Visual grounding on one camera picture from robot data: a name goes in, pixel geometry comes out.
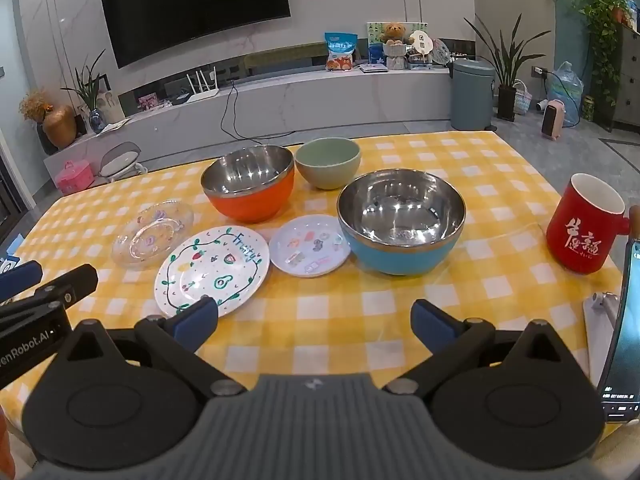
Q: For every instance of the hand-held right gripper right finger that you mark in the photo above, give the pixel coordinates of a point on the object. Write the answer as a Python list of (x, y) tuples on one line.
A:
[(432, 322)]

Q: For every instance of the blue steel bowl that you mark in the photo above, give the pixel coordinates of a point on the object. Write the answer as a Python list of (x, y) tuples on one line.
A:
[(400, 255)]

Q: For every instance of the small beige heater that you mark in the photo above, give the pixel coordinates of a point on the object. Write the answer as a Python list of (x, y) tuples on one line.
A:
[(552, 120)]

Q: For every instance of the grey tv console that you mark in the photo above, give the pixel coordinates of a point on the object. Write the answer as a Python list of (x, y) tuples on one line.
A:
[(300, 100)]

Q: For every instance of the leafy potted plant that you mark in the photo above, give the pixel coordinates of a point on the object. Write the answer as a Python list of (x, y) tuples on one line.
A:
[(600, 15)]

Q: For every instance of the white hand fan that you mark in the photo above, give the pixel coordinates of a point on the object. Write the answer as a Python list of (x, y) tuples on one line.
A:
[(420, 40)]

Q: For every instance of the dark cabinet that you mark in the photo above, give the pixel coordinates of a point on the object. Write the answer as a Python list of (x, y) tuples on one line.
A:
[(627, 85)]

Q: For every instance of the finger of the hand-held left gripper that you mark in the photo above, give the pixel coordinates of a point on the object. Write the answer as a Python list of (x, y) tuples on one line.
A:
[(20, 279), (70, 282)]

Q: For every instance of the white phone stand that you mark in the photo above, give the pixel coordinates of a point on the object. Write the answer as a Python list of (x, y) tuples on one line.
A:
[(597, 320)]

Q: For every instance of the long-leaf plant in black pot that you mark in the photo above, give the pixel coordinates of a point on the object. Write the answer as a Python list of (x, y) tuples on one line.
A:
[(506, 102)]

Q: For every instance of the orange steel bowl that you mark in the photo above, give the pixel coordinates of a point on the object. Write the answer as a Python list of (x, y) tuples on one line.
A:
[(250, 205)]

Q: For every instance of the grey round chair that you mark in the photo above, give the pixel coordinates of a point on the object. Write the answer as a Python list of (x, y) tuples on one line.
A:
[(120, 160)]

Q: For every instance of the white fruit pattern plate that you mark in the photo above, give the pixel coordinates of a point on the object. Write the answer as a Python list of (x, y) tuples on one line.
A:
[(210, 270)]

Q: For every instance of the pink storage box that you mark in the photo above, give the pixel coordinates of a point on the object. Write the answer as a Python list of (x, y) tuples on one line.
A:
[(74, 179)]

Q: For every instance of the patterned round fan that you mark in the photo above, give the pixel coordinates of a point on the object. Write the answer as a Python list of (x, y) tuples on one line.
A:
[(441, 51)]

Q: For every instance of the white router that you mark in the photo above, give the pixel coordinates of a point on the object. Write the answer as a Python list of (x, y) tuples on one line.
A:
[(205, 95)]

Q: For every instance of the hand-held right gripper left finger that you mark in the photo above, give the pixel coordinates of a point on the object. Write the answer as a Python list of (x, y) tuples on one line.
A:
[(195, 320)]

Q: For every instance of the black television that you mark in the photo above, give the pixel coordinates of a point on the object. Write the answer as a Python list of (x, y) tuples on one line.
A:
[(190, 5)]

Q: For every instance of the smartphone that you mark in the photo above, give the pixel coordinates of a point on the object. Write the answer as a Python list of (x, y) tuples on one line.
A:
[(625, 335)]

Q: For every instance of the blue water bottle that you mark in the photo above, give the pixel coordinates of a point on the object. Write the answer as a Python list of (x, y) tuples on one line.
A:
[(565, 90)]

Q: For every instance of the yellow checkered tablecloth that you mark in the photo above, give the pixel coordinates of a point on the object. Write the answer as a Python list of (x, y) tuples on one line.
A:
[(350, 310)]

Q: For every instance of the blue snack bag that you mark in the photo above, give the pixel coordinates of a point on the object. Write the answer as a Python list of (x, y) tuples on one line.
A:
[(341, 52)]

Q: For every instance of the green plant in blue vase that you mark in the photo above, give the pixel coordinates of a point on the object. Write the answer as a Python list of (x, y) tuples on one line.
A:
[(95, 120)]

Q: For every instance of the grey-blue trash bin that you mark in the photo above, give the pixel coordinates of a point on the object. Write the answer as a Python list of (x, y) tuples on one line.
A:
[(472, 95)]

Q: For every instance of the small white sticker plate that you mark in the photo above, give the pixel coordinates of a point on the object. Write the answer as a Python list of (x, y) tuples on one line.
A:
[(305, 245)]

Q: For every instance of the brown round vase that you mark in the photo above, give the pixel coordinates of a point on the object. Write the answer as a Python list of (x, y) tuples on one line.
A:
[(60, 127)]

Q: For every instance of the green ceramic bowl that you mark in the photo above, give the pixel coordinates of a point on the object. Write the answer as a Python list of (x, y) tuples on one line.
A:
[(327, 172)]

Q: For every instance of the green picture book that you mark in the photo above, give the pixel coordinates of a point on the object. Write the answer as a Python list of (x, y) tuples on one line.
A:
[(375, 42)]

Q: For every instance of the brown teddy bear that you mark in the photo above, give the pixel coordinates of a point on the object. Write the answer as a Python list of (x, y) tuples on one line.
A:
[(393, 32)]

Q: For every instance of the clear glass plate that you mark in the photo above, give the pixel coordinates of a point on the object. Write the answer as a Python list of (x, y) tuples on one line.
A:
[(150, 240)]

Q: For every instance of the red mug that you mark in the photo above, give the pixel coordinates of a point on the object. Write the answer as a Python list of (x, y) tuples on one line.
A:
[(575, 240)]

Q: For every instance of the grey wrapped pot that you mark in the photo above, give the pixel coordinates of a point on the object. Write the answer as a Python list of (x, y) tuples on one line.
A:
[(395, 55)]

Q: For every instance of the orange dried flowers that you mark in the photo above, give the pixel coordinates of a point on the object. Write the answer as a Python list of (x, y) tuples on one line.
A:
[(35, 105)]

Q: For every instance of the woven basket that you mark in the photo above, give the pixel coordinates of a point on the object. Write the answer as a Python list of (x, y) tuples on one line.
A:
[(522, 100)]

